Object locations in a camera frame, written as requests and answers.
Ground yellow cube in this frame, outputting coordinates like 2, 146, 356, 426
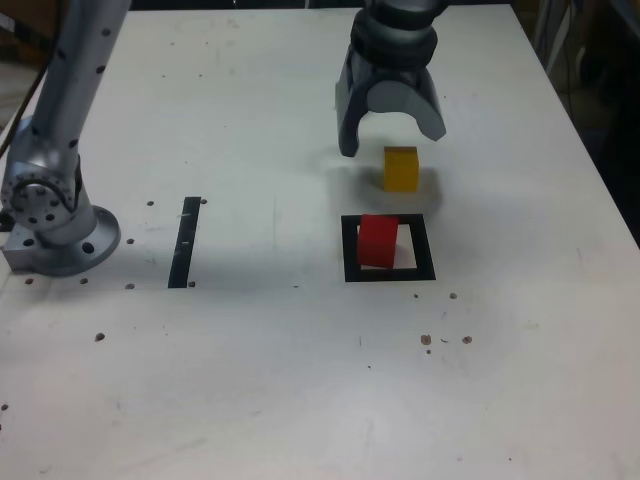
382, 145, 420, 193

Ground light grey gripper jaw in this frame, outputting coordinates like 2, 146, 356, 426
368, 69, 447, 142

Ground red cube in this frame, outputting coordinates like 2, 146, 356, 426
356, 213, 400, 270

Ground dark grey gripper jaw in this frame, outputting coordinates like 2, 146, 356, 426
333, 47, 377, 157

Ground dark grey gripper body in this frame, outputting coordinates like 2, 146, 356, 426
372, 63, 429, 84

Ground black tape square outline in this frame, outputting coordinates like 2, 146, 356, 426
341, 213, 437, 284

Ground black tape strip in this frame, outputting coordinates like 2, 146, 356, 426
167, 196, 202, 289

